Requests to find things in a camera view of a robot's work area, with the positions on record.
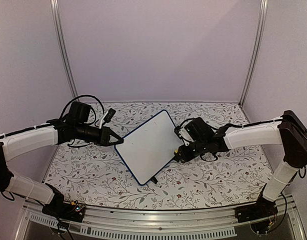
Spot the blue framed whiteboard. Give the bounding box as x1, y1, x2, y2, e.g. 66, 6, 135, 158
114, 109, 184, 186

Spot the metal frame post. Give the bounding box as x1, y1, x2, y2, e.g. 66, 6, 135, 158
50, 0, 78, 98
239, 0, 269, 108

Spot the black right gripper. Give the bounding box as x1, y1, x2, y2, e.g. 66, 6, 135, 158
177, 138, 209, 162

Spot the right metal frame post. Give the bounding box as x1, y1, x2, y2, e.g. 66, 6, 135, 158
239, 0, 269, 108

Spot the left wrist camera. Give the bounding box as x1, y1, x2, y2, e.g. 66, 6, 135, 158
98, 108, 116, 129

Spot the floral tablecloth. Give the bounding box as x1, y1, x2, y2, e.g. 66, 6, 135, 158
45, 102, 272, 210

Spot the aluminium front rail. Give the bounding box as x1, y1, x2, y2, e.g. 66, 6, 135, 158
15, 194, 307, 240

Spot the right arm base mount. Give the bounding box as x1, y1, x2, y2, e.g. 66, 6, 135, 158
234, 198, 278, 223

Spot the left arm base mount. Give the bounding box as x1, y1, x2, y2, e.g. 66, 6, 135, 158
42, 198, 86, 223

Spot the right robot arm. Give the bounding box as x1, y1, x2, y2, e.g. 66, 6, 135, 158
173, 110, 307, 218

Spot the left metal frame post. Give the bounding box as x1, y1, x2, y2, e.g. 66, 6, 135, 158
50, 0, 78, 98

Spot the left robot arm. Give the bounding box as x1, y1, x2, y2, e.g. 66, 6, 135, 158
0, 94, 124, 217

